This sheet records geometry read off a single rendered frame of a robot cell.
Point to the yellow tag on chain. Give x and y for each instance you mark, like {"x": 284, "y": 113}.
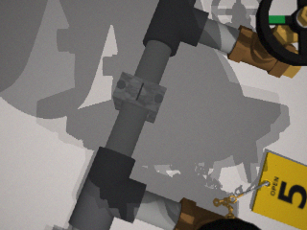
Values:
{"x": 284, "y": 199}

